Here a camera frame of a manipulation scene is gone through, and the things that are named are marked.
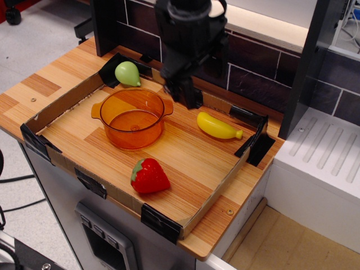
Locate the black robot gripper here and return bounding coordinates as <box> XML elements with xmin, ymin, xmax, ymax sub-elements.
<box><xmin>154</xmin><ymin>1</ymin><xmax>229</xmax><ymax>110</ymax></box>

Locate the yellow plastic toy banana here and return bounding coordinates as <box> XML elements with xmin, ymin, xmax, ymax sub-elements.
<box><xmin>197</xmin><ymin>112</ymin><xmax>243</xmax><ymax>140</ymax></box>

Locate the orange transparent plastic pot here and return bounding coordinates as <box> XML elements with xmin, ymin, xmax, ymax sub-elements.
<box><xmin>91</xmin><ymin>88</ymin><xmax>173</xmax><ymax>150</ymax></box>

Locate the green plastic toy pear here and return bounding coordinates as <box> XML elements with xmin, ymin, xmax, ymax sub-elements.
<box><xmin>115</xmin><ymin>61</ymin><xmax>141</xmax><ymax>87</ymax></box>

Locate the red plastic toy strawberry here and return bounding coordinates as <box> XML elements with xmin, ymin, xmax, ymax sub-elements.
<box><xmin>130</xmin><ymin>158</ymin><xmax>170</xmax><ymax>194</ymax></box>

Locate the white toy sink drainboard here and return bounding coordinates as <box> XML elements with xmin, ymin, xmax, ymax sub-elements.
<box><xmin>274</xmin><ymin>108</ymin><xmax>359</xmax><ymax>204</ymax></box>

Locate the grey toy oven control panel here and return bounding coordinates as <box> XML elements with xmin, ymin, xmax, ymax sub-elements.
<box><xmin>75</xmin><ymin>202</ymin><xmax>138</xmax><ymax>270</ymax></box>

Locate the black floor cable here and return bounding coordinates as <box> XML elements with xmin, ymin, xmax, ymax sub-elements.
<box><xmin>0</xmin><ymin>174</ymin><xmax>35</xmax><ymax>184</ymax></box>

